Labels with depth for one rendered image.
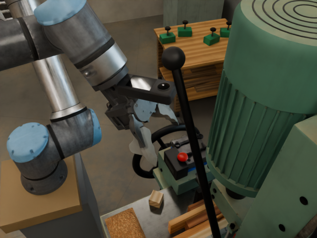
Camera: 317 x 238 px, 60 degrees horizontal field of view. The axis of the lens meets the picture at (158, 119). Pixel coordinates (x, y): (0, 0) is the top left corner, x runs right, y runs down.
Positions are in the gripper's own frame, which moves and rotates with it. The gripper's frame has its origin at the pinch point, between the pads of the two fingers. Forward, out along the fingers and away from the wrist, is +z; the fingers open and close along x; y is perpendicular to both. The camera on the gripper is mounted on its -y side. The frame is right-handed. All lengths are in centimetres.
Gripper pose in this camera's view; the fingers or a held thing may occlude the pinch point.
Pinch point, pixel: (169, 143)
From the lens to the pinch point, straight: 62.3
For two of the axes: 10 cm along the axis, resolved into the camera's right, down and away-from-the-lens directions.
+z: 5.3, 7.4, 4.3
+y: -7.4, 1.5, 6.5
